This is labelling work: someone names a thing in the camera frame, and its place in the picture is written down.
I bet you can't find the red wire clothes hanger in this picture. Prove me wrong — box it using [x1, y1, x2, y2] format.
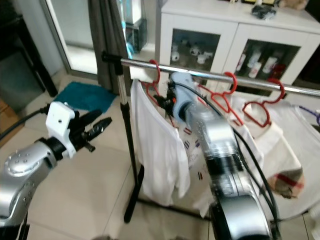
[141, 59, 174, 127]
[197, 71, 239, 126]
[241, 78, 287, 129]

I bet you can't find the black rail clothes rack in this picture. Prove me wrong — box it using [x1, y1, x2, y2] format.
[101, 50, 320, 223]

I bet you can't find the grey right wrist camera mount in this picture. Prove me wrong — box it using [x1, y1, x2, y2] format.
[168, 71, 196, 123]

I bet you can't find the black item on cabinet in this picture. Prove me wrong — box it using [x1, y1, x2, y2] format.
[251, 3, 279, 21]

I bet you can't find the grey curtain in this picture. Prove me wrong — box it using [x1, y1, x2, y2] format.
[87, 0, 133, 95]

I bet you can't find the plain white T-shirt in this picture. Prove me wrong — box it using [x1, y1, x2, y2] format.
[129, 78, 192, 207]

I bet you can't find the white glass-door cabinet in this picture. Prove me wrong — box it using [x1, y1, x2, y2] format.
[155, 0, 320, 93]

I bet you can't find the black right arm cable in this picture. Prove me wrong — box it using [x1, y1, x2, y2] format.
[179, 81, 280, 218]

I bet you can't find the teal floor mat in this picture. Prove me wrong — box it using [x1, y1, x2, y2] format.
[52, 81, 118, 116]

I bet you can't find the white shirt with flag prints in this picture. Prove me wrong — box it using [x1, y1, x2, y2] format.
[177, 92, 276, 218]

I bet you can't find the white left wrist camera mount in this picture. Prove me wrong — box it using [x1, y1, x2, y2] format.
[45, 101, 79, 157]

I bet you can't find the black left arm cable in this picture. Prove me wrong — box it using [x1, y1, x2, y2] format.
[0, 105, 51, 141]

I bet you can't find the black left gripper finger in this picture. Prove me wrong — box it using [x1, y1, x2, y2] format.
[79, 109, 103, 127]
[85, 118, 113, 142]

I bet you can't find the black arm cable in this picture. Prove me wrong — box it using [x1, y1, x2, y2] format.
[0, 105, 51, 141]
[179, 81, 280, 218]

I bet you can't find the glass sliding door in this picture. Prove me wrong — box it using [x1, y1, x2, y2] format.
[12, 0, 98, 76]

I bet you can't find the black side table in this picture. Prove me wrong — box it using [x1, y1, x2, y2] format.
[0, 12, 59, 98]

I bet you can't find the blue-lit glass device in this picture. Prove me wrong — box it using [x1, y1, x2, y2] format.
[119, 0, 148, 55]

